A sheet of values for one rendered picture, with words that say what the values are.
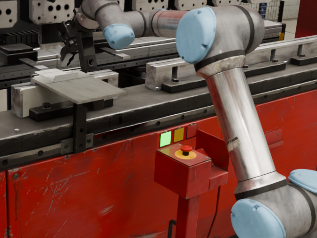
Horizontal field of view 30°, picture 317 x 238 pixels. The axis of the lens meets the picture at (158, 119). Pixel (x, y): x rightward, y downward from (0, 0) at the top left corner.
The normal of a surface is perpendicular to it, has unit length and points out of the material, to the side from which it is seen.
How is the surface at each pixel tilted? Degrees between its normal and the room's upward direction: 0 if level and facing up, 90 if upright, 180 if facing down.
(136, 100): 0
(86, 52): 72
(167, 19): 66
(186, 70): 90
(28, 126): 0
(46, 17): 90
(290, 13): 90
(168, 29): 110
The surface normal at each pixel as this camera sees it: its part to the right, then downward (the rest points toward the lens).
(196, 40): -0.82, 0.04
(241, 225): -0.74, 0.29
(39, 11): 0.65, 0.31
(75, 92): 0.07, -0.93
